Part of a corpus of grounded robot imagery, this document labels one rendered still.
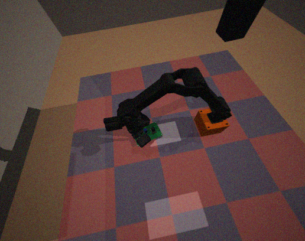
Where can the green circuit board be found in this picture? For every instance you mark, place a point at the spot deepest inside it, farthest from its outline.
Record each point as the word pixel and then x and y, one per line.
pixel 152 131

